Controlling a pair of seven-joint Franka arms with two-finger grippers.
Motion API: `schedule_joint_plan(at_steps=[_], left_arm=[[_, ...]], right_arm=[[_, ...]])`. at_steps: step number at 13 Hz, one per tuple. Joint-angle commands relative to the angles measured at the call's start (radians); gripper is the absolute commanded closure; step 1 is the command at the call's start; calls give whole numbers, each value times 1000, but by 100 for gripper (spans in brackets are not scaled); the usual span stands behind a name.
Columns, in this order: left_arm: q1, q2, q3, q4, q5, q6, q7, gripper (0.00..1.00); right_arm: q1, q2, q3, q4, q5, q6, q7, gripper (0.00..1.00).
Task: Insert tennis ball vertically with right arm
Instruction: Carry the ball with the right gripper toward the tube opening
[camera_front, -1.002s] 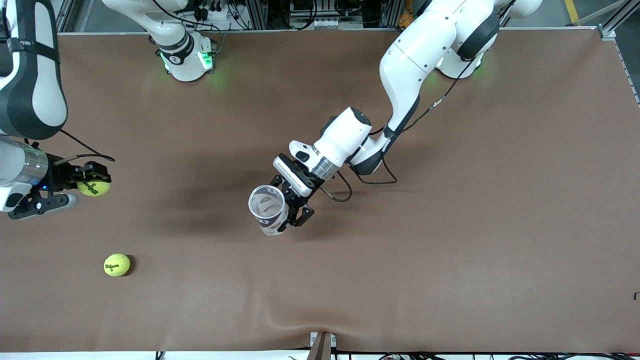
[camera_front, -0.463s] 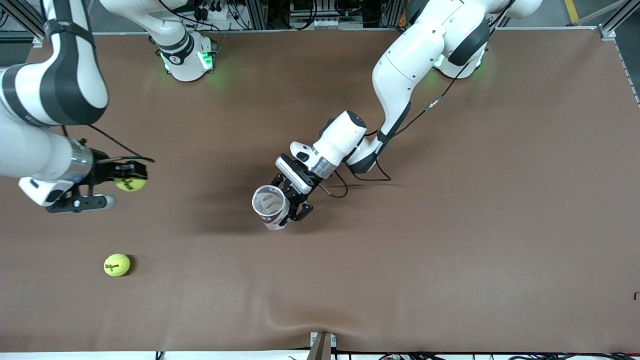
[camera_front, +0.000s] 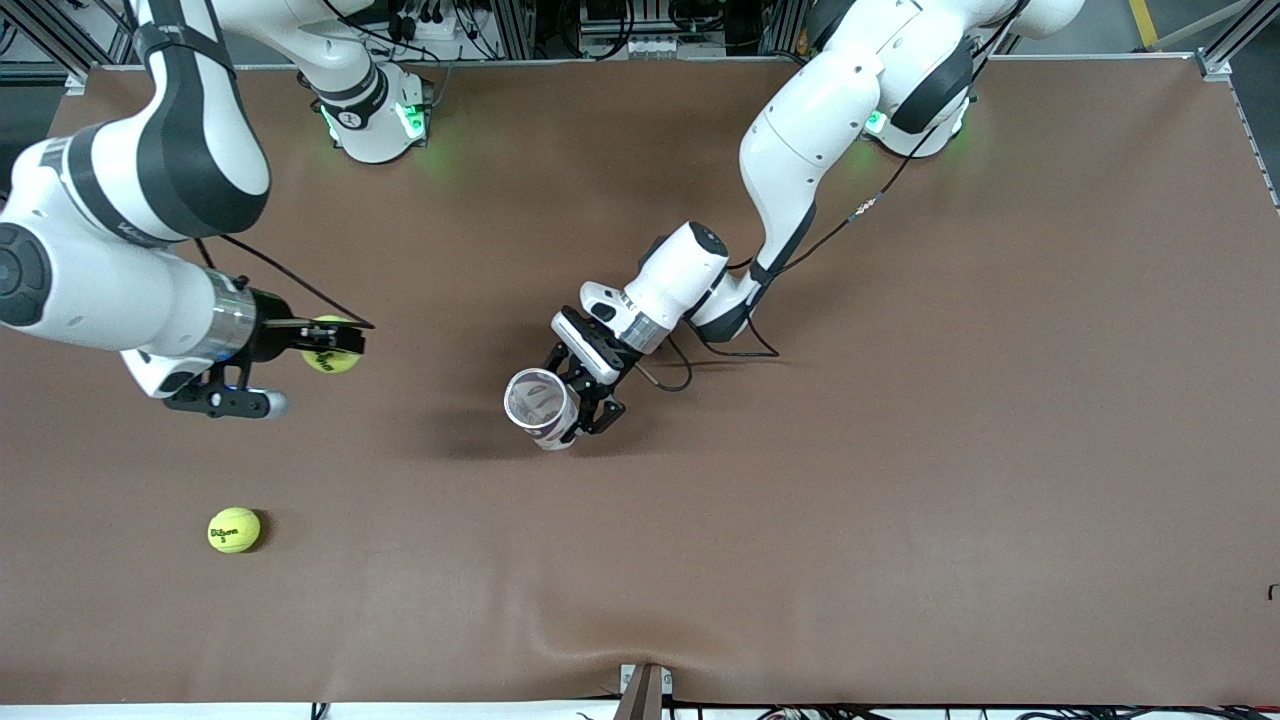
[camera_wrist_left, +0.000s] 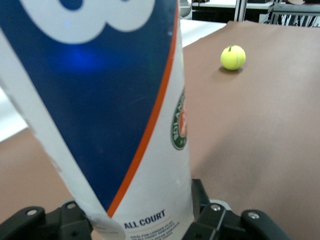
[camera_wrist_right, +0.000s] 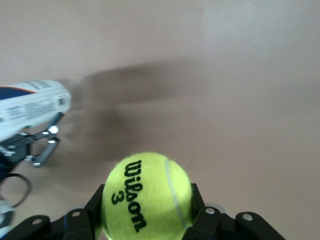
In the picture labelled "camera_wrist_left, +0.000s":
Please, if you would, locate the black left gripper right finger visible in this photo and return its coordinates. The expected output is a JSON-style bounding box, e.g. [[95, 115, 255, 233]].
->
[[183, 178, 293, 240]]

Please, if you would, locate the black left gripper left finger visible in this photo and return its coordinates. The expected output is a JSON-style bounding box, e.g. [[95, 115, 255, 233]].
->
[[0, 199, 93, 240]]

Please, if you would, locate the white blue tennis ball can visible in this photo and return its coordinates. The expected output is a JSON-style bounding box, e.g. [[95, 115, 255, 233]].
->
[[0, 0, 195, 240]]

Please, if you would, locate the yellow Wilson tennis ball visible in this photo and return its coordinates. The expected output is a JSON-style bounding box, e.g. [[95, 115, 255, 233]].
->
[[220, 45, 247, 71]]

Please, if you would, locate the brown table mat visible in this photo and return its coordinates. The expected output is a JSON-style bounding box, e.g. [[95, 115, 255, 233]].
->
[[0, 20, 320, 240]]

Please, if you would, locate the grey rounded object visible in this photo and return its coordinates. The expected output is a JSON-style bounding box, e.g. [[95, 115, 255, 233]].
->
[[178, 0, 193, 18]]

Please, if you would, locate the aluminium frame post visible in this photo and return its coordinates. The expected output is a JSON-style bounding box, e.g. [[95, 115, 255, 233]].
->
[[234, 0, 248, 24]]

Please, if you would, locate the metal wire rack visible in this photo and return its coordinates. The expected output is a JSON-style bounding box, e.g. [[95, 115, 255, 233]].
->
[[258, 3, 320, 28]]

